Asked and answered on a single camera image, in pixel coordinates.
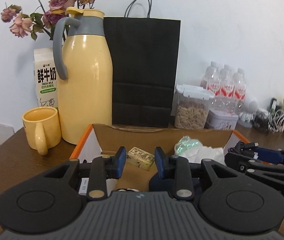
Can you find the yellow ceramic mug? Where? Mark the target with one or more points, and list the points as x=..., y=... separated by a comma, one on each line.
x=42, y=128

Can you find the white astronaut figurine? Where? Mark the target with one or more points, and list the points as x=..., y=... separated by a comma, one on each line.
x=248, y=110

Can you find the iridescent plastic wrapped item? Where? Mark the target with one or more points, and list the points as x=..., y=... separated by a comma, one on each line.
x=185, y=144

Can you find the white plastic bag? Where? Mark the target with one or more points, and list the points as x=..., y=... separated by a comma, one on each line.
x=204, y=152

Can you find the dried pink rose bouquet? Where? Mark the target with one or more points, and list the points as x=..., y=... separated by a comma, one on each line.
x=35, y=23

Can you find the yellow thermos jug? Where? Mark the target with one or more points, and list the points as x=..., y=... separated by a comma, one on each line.
x=84, y=72

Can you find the white milk carton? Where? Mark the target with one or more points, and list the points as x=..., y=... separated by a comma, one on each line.
x=45, y=78

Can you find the black paper shopping bag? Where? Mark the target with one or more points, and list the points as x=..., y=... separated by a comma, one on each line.
x=144, y=53

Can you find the small yellow printed box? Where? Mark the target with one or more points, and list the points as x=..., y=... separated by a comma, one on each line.
x=140, y=158

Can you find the middle water bottle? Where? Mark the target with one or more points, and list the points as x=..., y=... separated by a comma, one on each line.
x=227, y=87

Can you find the right water bottle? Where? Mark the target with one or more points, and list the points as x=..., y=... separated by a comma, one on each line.
x=240, y=88

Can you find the left water bottle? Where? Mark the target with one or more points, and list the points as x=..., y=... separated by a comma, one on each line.
x=211, y=80

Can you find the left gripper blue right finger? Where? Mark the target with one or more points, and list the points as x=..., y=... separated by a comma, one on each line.
x=177, y=169

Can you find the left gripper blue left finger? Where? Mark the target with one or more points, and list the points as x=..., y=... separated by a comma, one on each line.
x=101, y=169

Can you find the orange cardboard box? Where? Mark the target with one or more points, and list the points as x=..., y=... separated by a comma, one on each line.
x=101, y=139

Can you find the dark navy pouch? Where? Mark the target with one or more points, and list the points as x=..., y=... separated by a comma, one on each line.
x=158, y=184

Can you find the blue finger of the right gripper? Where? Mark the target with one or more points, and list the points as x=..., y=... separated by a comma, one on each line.
x=267, y=155

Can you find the water bottle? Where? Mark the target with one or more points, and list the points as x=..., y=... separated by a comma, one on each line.
x=240, y=88
x=211, y=80
x=227, y=87

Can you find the clear seed storage container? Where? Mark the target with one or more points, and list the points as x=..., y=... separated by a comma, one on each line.
x=193, y=105

